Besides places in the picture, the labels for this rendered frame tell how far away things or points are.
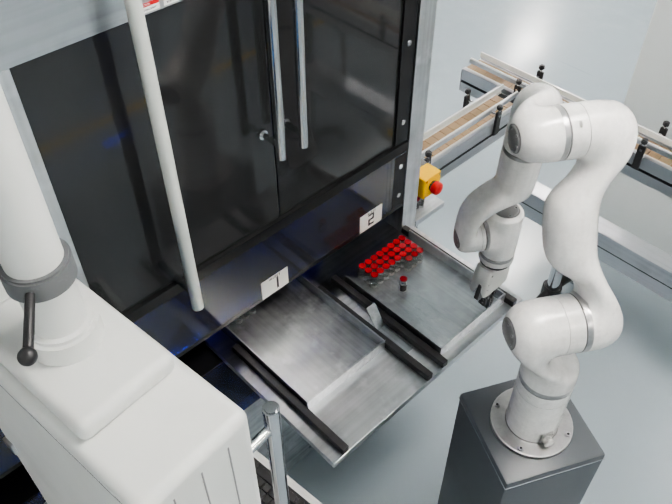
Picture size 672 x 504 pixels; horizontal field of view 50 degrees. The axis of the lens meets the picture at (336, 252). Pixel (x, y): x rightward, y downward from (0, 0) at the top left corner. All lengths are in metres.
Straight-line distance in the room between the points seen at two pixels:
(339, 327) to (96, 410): 1.03
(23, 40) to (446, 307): 1.24
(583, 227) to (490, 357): 1.66
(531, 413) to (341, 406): 0.43
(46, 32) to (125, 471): 0.63
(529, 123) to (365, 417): 0.80
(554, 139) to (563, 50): 3.66
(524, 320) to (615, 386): 1.63
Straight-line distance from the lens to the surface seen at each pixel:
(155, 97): 1.21
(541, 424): 1.70
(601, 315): 1.48
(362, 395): 1.76
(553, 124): 1.30
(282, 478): 1.19
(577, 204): 1.37
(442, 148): 2.37
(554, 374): 1.55
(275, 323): 1.89
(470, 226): 1.64
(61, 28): 1.17
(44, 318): 0.95
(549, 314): 1.44
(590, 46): 5.04
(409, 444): 2.72
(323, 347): 1.84
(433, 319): 1.91
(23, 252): 0.87
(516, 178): 1.57
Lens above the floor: 2.35
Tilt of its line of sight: 45 degrees down
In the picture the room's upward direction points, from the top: straight up
